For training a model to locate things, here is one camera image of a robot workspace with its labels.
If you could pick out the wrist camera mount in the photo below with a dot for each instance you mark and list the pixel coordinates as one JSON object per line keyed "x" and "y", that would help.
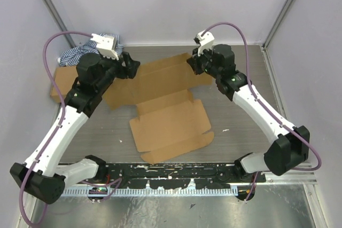
{"x": 106, "y": 46}
{"x": 205, "y": 41}

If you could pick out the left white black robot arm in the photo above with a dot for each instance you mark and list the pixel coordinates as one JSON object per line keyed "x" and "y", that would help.
{"x": 40, "y": 175}

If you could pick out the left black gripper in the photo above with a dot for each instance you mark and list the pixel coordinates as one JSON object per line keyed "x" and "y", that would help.
{"x": 130, "y": 70}

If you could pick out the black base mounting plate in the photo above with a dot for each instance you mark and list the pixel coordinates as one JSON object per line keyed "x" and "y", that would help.
{"x": 173, "y": 175}

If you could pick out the closed brown cardboard box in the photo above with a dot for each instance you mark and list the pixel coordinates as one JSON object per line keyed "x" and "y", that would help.
{"x": 64, "y": 78}

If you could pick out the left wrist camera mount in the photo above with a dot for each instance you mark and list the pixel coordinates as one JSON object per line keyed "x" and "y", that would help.
{"x": 106, "y": 46}

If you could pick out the blue white striped cloth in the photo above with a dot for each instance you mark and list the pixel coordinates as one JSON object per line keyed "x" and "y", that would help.
{"x": 72, "y": 56}

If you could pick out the left aluminium frame post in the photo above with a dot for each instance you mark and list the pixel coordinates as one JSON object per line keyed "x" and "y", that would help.
{"x": 52, "y": 7}

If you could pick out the right aluminium frame post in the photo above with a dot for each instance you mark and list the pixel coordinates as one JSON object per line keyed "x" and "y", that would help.
{"x": 281, "y": 16}

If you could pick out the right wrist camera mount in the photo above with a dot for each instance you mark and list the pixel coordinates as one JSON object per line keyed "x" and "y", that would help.
{"x": 205, "y": 41}

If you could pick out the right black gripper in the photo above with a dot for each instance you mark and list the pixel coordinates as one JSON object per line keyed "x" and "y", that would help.
{"x": 195, "y": 60}

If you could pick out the aluminium frame post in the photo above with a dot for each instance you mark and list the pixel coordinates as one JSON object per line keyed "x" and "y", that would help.
{"x": 52, "y": 7}
{"x": 281, "y": 16}

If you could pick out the slotted grey cable duct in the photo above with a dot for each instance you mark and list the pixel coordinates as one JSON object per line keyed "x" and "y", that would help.
{"x": 128, "y": 192}

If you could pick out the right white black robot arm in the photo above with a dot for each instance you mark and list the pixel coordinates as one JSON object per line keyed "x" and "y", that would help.
{"x": 287, "y": 142}

